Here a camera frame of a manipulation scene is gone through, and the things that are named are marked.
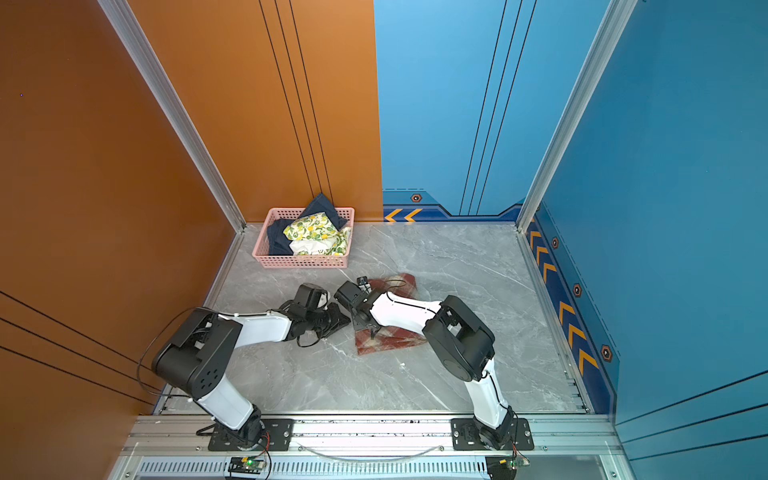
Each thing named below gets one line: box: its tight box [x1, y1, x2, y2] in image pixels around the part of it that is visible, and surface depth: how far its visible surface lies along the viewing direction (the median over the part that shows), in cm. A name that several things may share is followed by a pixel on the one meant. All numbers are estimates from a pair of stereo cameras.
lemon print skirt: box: [283, 212, 351, 255], surface depth 107 cm
